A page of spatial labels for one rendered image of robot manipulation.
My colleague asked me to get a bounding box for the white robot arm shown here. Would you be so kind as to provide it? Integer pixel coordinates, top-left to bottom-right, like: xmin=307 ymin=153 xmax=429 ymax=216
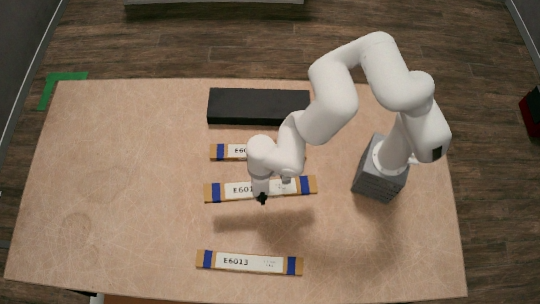
xmin=246 ymin=32 xmax=452 ymax=184

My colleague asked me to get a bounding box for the tan flat pack with white e6013 label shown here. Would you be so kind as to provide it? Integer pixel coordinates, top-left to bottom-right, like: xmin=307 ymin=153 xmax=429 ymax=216
xmin=195 ymin=249 xmax=304 ymax=276

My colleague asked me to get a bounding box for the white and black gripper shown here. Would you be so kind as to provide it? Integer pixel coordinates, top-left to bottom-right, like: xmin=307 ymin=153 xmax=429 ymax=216
xmin=251 ymin=177 xmax=270 ymax=205

